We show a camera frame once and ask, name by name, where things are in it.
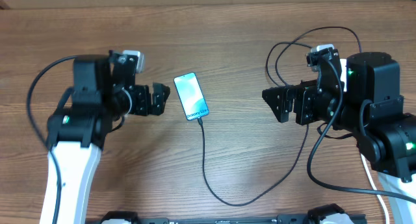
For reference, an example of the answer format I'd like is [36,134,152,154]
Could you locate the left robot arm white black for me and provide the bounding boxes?
[40,50,170,223]

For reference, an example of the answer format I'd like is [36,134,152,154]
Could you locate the white charger plug adapter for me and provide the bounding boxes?
[340,58,347,92]

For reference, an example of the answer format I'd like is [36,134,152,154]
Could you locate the black charger cable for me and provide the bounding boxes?
[196,26,363,207]

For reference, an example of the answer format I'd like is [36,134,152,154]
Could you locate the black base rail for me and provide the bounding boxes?
[97,203,368,224]

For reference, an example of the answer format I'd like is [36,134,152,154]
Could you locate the smartphone with blue screen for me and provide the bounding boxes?
[174,72,209,121]

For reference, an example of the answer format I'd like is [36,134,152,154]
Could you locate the white power strip cord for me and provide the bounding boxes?
[359,153,391,224]

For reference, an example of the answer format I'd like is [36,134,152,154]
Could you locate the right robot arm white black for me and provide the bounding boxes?
[262,44,415,223]

